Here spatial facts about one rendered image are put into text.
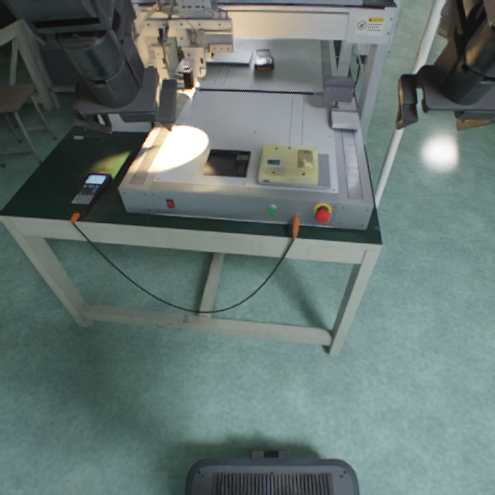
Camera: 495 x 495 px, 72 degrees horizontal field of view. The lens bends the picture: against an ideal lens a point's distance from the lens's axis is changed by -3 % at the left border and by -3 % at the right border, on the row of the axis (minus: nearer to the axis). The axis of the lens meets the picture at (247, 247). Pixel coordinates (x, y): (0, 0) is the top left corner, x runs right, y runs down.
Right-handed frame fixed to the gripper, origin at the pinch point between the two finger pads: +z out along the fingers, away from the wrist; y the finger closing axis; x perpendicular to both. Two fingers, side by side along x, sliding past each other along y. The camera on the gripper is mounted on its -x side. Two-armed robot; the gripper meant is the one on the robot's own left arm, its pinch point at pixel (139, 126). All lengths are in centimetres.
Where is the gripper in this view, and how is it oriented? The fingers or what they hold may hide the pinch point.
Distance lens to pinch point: 59.7
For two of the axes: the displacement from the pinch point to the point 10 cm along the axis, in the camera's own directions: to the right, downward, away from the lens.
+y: -10.0, 0.1, 0.2
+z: 0.2, 2.0, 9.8
